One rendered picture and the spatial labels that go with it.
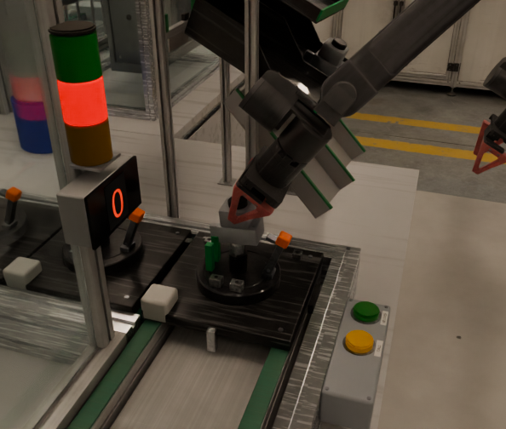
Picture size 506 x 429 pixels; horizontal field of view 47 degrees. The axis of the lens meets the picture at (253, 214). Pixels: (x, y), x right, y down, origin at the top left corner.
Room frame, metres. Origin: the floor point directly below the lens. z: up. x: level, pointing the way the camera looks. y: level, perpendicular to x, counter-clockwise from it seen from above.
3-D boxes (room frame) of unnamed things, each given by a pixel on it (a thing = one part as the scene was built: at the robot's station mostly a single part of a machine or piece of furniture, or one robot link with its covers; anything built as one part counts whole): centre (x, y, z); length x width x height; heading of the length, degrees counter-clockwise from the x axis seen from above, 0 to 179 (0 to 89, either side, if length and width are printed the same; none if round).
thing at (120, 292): (0.87, 0.27, 1.01); 0.24 x 0.24 x 0.13; 72
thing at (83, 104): (0.64, 0.19, 1.33); 0.05 x 0.05 x 0.05
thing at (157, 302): (0.73, 0.15, 0.97); 0.05 x 0.05 x 0.04; 72
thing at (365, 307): (0.71, -0.18, 0.96); 0.04 x 0.04 x 0.02
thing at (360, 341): (0.64, -0.16, 0.96); 0.04 x 0.04 x 0.02
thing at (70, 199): (0.64, 0.19, 1.29); 0.12 x 0.05 x 0.25; 162
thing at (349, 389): (0.64, -0.16, 0.93); 0.21 x 0.07 x 0.06; 162
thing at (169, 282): (0.79, 0.02, 0.96); 0.24 x 0.24 x 0.02; 72
